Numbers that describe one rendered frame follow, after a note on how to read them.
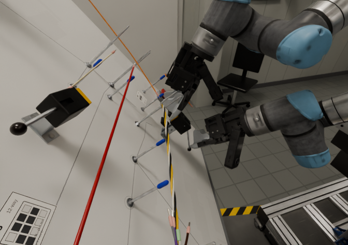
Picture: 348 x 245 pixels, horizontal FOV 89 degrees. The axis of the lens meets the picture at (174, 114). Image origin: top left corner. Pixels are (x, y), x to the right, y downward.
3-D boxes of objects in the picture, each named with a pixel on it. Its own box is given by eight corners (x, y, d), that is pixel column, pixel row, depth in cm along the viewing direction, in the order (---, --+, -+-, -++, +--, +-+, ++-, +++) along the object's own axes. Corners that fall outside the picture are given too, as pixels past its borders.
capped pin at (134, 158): (130, 156, 38) (161, 135, 36) (135, 156, 39) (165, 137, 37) (132, 162, 37) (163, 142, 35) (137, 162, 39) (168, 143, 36)
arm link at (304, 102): (329, 127, 38) (314, 92, 36) (274, 140, 44) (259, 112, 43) (321, 111, 44) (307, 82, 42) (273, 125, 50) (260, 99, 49)
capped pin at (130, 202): (125, 203, 30) (164, 182, 27) (127, 196, 31) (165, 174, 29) (131, 209, 30) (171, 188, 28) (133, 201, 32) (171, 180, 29)
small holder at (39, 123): (-30, 139, 19) (5, 99, 16) (41, 110, 27) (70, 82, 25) (6, 170, 19) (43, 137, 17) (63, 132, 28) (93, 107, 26)
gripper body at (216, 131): (213, 120, 60) (248, 107, 53) (220, 145, 58) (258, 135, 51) (201, 119, 54) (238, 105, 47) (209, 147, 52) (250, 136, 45)
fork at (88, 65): (86, 61, 45) (126, 22, 40) (92, 67, 45) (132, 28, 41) (83, 63, 43) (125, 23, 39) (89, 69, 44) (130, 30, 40)
